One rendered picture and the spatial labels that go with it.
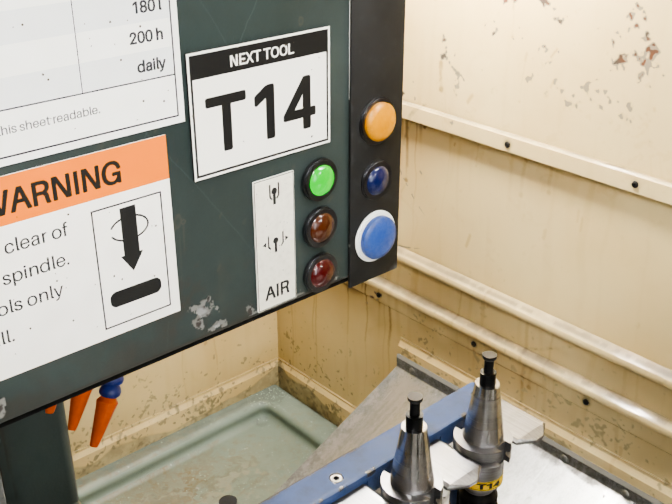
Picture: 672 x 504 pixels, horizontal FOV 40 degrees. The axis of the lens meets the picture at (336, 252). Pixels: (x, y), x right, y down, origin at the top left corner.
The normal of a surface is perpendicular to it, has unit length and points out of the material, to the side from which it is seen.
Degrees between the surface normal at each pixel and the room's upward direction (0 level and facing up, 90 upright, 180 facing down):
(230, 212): 90
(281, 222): 90
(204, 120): 90
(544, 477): 24
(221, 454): 0
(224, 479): 0
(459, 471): 0
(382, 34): 90
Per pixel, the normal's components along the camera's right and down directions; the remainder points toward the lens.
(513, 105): -0.75, 0.29
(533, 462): -0.32, -0.69
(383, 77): 0.67, 0.32
